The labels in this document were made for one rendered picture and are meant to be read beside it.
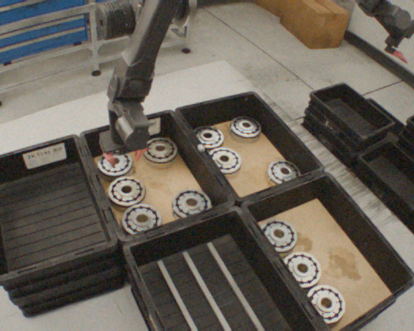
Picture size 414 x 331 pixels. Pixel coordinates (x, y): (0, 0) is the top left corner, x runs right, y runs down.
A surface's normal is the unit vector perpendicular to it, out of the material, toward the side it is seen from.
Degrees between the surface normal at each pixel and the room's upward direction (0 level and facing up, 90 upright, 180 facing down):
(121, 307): 0
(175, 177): 0
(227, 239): 0
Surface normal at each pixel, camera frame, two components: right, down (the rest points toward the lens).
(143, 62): 0.48, 0.73
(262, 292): 0.09, -0.69
